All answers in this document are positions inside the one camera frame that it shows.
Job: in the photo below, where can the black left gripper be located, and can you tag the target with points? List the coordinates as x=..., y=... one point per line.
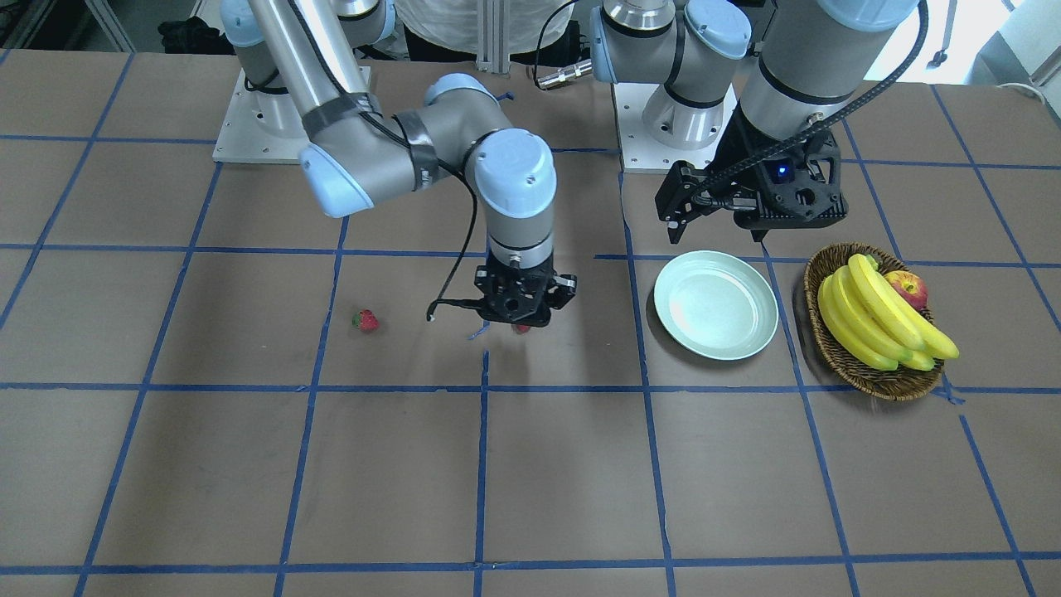
x=740, y=153

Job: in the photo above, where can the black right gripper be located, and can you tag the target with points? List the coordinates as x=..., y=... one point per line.
x=566, y=286

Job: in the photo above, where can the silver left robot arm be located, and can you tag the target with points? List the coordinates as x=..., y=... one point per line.
x=818, y=63

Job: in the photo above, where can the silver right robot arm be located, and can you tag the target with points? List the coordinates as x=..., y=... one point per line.
x=355, y=158

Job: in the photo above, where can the light green plate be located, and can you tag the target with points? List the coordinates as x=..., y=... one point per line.
x=715, y=305

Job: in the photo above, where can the yellow banana bunch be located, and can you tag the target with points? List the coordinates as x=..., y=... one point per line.
x=874, y=324

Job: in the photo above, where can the red apple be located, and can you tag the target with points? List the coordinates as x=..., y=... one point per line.
x=910, y=287

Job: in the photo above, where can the person in white shirt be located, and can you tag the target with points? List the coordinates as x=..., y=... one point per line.
x=449, y=31

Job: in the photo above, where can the brown wicker basket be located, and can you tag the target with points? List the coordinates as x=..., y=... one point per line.
x=822, y=351

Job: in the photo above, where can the aluminium frame post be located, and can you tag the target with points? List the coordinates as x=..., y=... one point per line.
x=493, y=27

